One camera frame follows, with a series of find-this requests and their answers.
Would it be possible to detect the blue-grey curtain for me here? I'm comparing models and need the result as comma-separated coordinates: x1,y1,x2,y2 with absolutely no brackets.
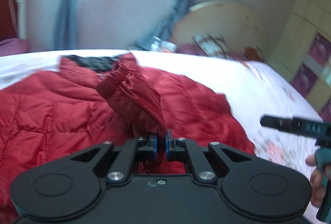
54,0,78,50

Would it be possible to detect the right hand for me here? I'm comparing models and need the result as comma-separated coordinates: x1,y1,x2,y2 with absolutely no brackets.
310,165,330,208

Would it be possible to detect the pink pillow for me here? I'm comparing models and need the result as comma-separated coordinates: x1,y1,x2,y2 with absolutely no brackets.
0,38,30,56

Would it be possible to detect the red heart-shaped headboard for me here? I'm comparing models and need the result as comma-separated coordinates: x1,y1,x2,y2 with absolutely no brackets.
1,0,27,41

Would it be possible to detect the cream wardrobe with pink panels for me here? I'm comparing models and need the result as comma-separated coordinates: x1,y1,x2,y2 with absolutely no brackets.
268,0,330,112

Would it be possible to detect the white floral bed sheet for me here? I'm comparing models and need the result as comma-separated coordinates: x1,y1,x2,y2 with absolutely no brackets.
1,50,320,176

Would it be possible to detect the red puffer jacket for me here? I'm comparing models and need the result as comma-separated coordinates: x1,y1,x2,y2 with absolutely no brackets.
1,54,254,223

